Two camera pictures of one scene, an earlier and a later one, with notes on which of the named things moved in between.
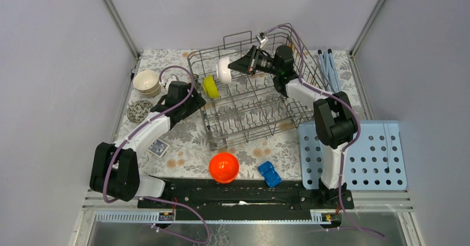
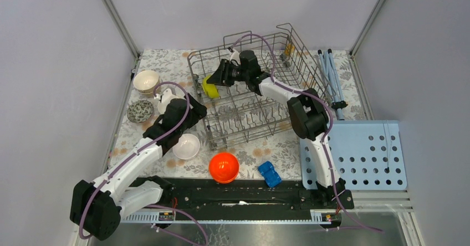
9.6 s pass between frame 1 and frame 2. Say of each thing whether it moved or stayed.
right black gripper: moved
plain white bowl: moved
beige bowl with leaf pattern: stayed
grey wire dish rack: stayed
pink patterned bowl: stayed
